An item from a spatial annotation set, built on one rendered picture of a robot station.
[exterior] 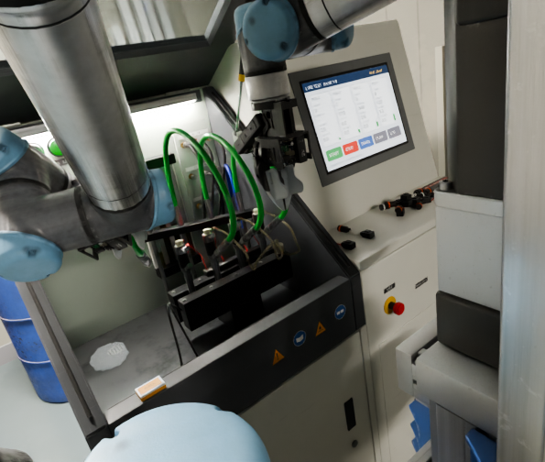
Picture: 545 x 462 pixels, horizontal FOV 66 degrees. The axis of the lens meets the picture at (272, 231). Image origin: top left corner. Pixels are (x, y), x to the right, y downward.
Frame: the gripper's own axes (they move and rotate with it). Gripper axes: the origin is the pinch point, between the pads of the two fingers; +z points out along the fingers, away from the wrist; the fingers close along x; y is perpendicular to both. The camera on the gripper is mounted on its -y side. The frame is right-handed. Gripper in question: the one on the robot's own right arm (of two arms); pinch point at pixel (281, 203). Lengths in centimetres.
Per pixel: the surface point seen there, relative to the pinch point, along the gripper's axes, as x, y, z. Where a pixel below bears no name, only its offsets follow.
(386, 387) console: 28, -3, 68
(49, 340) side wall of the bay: -46, -17, 14
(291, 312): 0.1, -3.5, 27.0
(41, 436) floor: -64, -144, 122
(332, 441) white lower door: 5, -3, 71
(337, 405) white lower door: 9, -3, 61
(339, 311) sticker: 13.9, -2.9, 33.9
